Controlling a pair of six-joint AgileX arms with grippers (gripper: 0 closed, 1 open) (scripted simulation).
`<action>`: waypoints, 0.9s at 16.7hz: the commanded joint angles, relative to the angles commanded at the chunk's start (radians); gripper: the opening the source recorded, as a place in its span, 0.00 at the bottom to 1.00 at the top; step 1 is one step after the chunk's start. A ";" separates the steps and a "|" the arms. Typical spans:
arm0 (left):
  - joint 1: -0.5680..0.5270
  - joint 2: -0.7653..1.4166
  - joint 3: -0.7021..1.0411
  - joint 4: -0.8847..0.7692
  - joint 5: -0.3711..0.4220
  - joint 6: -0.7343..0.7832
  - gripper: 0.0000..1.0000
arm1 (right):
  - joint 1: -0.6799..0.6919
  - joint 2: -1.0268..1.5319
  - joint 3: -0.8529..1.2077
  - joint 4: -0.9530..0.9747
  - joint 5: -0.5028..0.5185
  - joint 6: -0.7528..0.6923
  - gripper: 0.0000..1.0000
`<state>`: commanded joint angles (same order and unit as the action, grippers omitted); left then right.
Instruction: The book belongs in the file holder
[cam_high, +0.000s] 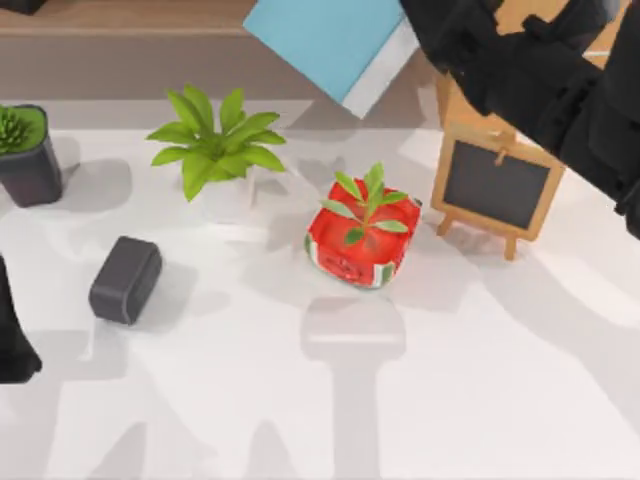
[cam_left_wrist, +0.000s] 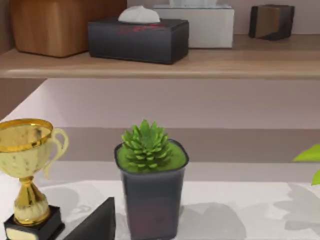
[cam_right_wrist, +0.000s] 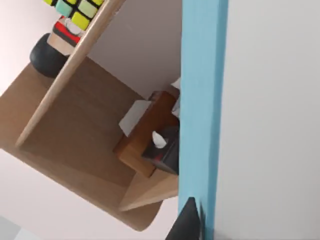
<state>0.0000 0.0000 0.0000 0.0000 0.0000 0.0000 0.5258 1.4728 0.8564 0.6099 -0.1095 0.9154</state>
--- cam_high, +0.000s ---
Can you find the light blue book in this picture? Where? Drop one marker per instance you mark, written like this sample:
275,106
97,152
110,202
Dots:
325,40

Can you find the wooden framed blackboard easel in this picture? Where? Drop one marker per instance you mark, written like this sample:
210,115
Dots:
495,185

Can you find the red watermelon plant pot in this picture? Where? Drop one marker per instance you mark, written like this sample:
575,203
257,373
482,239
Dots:
357,250

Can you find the green plant in white pot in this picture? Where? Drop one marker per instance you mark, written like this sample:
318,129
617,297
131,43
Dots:
215,145

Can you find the brown wooden cupboard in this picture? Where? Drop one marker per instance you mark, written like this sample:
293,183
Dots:
125,55

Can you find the dark grey rounded box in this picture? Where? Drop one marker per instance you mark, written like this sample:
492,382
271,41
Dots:
125,280

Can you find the dark grey plant pot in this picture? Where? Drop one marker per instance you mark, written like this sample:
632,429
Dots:
30,170

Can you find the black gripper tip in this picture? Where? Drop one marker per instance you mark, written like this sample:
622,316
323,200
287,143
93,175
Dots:
14,345

